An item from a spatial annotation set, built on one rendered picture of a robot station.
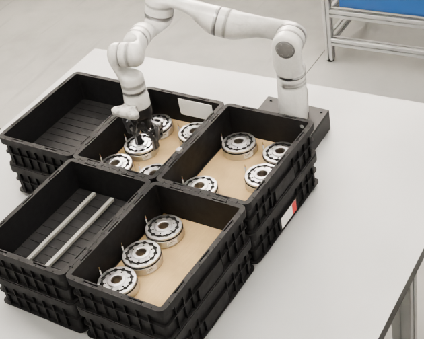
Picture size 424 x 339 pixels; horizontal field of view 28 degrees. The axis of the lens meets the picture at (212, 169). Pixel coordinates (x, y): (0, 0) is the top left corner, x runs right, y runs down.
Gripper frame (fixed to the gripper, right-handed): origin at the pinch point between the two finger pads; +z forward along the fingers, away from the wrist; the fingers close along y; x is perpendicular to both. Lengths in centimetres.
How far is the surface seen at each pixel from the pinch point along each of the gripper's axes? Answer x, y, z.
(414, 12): -189, -12, 52
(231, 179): 1.9, -30.6, 3.9
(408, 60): -201, -5, 86
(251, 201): 18, -48, -6
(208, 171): 1.1, -22.3, 4.0
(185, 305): 51, -47, 0
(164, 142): -6.6, -1.1, 4.0
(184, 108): -18.2, -1.9, -1.3
